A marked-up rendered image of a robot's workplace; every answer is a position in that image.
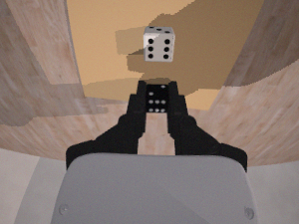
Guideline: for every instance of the white die with black pips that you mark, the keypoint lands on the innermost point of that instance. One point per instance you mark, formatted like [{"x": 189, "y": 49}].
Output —
[{"x": 158, "y": 44}]

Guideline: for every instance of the tan flat mat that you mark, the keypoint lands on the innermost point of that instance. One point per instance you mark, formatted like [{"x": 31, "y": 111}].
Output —
[{"x": 108, "y": 38}]

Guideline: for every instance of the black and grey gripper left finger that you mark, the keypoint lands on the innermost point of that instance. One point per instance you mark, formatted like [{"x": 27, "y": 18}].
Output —
[{"x": 121, "y": 137}]

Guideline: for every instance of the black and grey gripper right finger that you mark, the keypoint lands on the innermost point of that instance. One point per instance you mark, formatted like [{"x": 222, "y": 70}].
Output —
[{"x": 190, "y": 139}]

